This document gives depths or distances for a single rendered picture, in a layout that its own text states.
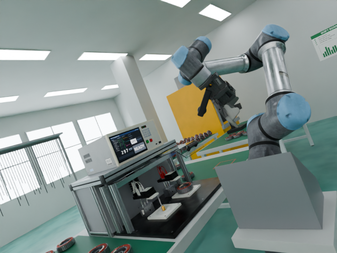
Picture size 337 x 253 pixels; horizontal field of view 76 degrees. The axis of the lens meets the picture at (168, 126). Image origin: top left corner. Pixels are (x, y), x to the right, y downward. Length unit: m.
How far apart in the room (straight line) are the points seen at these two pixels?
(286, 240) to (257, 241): 0.10
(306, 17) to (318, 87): 1.60
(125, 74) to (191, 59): 4.85
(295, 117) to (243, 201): 0.35
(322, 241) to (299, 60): 5.56
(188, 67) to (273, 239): 0.65
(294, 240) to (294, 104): 0.43
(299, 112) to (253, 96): 5.60
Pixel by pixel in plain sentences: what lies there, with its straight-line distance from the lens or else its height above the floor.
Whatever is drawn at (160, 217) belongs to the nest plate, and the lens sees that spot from 1.27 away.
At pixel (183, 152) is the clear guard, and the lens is 1.35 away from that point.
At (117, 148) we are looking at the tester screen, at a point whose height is 1.21.
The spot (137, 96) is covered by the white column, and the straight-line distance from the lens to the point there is 5.41.
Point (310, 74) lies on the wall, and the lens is 6.17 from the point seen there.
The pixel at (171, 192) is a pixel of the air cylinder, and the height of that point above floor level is 0.79.
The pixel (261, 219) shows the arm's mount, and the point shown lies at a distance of 0.91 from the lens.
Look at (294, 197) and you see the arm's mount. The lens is 0.83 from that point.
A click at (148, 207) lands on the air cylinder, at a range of 1.42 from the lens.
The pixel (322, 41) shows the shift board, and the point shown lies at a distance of 6.17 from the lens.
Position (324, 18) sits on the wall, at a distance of 6.22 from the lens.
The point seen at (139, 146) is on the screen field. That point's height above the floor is 1.17.
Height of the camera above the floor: 1.22
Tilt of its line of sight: level
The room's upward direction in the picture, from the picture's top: 22 degrees counter-clockwise
